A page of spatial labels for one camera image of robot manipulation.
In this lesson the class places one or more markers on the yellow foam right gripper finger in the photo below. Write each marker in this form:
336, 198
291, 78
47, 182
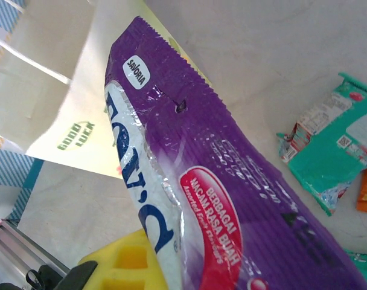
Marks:
126, 266

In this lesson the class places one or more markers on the purple Fox's candy packet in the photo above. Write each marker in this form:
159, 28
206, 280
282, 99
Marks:
231, 181

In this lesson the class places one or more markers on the floral paper gift bag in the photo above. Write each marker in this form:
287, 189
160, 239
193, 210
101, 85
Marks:
50, 105

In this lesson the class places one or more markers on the teal candy packet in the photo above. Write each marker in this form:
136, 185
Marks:
322, 169

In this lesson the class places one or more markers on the green candy packet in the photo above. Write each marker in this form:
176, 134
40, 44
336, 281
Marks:
364, 266

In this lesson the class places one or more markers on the long aluminium frame rail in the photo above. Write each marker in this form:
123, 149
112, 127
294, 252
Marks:
17, 241

